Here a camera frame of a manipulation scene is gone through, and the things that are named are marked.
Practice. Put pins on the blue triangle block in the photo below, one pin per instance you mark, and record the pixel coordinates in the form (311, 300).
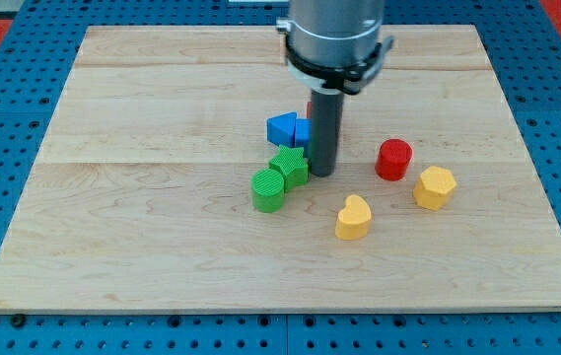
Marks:
(280, 129)

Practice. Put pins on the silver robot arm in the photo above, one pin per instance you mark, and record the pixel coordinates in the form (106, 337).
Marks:
(334, 41)

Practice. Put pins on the blue cube block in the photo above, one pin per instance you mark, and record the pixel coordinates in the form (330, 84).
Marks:
(302, 133)

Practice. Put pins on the green cylinder block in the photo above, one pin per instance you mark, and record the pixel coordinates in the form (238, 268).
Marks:
(267, 187)

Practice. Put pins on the green star block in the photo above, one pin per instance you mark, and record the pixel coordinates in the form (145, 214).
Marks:
(290, 163)

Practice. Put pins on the red block behind rod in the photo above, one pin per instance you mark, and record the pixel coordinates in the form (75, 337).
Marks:
(309, 110)

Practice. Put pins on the yellow heart block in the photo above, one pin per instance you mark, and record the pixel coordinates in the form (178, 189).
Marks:
(354, 219)

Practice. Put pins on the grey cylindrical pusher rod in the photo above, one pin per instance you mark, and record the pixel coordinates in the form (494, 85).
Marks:
(326, 115)

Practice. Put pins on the red cylinder block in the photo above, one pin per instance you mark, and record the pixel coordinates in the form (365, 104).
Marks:
(393, 159)

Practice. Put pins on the wooden board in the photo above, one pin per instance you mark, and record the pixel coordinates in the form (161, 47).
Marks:
(139, 199)

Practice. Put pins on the yellow hexagon block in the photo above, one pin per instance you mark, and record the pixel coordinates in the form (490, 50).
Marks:
(434, 188)

